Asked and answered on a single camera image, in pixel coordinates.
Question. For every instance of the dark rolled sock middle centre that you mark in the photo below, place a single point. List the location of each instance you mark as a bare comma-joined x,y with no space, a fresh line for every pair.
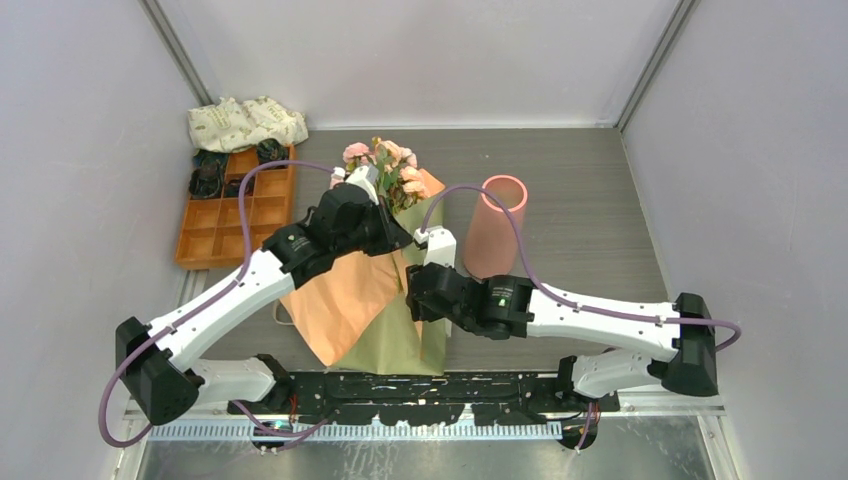
232,187

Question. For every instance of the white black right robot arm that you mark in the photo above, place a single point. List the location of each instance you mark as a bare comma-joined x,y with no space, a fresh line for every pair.
671,344

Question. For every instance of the pink cylindrical vase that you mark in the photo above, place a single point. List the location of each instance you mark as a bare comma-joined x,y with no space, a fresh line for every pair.
490,246

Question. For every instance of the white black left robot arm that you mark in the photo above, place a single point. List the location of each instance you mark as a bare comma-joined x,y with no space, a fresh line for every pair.
161,362

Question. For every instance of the dark rolled sock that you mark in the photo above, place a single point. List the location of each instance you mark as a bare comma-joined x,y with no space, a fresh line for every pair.
206,182
232,187
202,158
271,150

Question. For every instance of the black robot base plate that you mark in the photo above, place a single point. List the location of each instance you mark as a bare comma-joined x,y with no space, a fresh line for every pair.
351,398

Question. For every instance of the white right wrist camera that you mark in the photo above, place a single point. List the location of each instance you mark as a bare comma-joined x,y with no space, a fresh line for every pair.
438,244

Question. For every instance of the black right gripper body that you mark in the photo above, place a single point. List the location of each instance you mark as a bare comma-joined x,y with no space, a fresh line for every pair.
422,313

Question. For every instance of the green orange wrapping paper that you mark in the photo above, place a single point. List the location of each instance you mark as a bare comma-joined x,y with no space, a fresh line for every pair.
355,317

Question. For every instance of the green paper flower bouquet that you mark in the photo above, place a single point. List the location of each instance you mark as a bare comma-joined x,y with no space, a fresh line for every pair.
402,183

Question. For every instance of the orange wooden compartment tray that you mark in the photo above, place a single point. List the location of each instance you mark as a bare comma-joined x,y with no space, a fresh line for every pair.
211,234

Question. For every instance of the dark rolled sock middle left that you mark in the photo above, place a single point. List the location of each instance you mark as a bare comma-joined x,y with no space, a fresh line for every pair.
206,182

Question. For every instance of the aluminium frame rail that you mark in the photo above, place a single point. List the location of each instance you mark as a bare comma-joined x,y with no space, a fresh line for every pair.
670,344

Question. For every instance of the dark rolled sock top left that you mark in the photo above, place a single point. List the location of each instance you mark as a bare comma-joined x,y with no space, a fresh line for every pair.
202,158

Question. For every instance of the dark rolled sock top right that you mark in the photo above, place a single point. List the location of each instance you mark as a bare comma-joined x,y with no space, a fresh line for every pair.
271,150

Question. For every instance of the cream printed cloth bag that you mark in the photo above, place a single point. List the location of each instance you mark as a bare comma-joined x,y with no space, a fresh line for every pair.
232,126

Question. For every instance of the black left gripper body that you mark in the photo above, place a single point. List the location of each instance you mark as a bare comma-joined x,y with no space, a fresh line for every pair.
373,236

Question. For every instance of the beige printed ribbon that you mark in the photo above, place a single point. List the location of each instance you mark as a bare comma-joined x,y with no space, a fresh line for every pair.
280,315

